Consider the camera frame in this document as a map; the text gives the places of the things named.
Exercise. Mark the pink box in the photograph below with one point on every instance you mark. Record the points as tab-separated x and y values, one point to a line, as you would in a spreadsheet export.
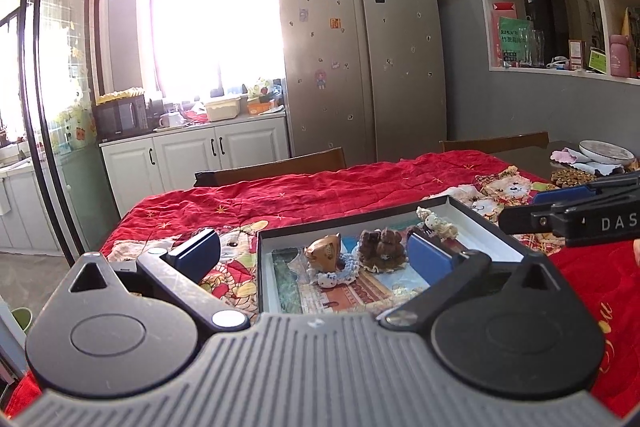
502	9

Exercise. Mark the orange box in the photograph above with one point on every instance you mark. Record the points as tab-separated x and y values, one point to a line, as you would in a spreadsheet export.
261	107

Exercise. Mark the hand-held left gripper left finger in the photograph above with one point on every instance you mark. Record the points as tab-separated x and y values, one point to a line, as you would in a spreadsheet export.
195	254

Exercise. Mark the clear drinking glasses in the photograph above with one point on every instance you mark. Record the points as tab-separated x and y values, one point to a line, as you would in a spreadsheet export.
534	49

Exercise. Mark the white mug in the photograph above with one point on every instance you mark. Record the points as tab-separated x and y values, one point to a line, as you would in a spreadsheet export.
165	121

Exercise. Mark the red printed blanket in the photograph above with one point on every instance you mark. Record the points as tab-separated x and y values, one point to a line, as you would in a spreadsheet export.
350	187

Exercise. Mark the black microwave oven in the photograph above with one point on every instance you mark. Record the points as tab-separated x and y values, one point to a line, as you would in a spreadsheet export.
120	118

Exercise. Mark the cream beaded scrunchie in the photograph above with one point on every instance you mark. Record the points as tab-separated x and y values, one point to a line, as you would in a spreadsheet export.
437	223

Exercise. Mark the green bin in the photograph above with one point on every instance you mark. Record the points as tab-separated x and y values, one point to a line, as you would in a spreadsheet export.
21	322

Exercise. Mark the pink bottle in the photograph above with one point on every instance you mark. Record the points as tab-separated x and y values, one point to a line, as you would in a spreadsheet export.
619	57

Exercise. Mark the blue crochet scrunchie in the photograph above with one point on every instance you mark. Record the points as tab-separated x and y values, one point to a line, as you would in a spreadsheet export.
332	276

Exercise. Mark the black appliance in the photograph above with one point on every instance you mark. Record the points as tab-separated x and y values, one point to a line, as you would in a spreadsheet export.
542	12

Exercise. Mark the small brown box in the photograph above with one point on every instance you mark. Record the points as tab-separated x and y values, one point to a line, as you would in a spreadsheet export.
577	54

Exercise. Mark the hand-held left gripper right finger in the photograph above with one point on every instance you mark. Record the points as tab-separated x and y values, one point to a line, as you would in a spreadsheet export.
430	257

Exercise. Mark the white plate with dark rim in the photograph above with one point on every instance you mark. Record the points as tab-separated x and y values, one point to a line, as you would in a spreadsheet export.
607	152

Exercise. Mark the silver double-door refrigerator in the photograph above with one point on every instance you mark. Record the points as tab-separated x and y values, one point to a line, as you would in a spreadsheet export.
360	57

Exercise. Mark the brown paper pyramid packet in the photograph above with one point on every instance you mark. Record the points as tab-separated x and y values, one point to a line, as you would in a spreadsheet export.
324	254

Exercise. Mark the black framed sliding door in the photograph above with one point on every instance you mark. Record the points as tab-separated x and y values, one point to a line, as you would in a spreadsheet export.
45	107

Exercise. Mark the brown furry hair clip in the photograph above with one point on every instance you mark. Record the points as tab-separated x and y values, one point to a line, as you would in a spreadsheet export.
381	243

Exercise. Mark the printed paper box liner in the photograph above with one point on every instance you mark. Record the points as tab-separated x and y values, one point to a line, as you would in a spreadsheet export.
360	294

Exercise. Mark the pink cloth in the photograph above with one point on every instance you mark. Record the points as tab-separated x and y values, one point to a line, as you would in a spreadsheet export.
565	156

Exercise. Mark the white plastic container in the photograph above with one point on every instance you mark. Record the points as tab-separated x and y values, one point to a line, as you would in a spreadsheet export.
222	109

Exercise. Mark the white kitchen cabinet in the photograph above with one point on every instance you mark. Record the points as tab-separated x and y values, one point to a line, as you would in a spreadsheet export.
185	157

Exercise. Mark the black shallow cardboard box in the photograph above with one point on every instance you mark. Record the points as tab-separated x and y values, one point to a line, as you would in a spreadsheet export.
260	272

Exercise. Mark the green sign card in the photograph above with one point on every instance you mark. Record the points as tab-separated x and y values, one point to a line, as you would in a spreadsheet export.
512	39

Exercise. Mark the small green card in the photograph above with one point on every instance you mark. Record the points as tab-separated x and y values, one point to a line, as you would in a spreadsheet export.
597	61

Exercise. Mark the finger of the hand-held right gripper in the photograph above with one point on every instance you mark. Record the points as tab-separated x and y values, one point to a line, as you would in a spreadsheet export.
562	196
525	217

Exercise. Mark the wooden bead mat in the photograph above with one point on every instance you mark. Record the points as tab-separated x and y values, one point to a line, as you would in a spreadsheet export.
572	178

